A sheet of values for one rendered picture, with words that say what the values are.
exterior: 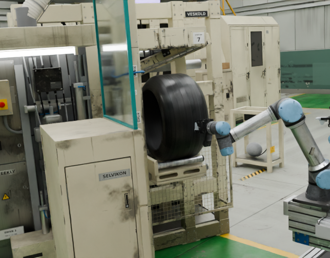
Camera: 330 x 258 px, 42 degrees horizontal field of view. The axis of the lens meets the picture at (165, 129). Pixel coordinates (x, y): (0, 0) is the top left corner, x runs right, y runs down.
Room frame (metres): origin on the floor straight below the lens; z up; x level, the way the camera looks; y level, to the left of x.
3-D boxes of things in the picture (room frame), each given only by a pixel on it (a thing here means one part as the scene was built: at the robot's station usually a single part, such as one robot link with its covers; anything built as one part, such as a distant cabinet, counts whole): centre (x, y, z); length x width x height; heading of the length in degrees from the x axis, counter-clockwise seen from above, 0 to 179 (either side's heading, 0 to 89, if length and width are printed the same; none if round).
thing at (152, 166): (2.77, 0.14, 0.90); 0.40 x 0.03 x 0.10; 22
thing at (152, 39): (3.16, -0.02, 1.71); 0.61 x 0.25 x 0.15; 112
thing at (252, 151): (5.63, -1.23, 0.40); 0.60 x 0.35 x 0.80; 45
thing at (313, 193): (2.39, -0.87, 0.77); 0.15 x 0.15 x 0.10
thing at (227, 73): (7.84, -0.82, 0.62); 0.91 x 0.58 x 1.25; 135
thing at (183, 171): (2.71, -0.07, 0.84); 0.36 x 0.09 x 0.06; 112
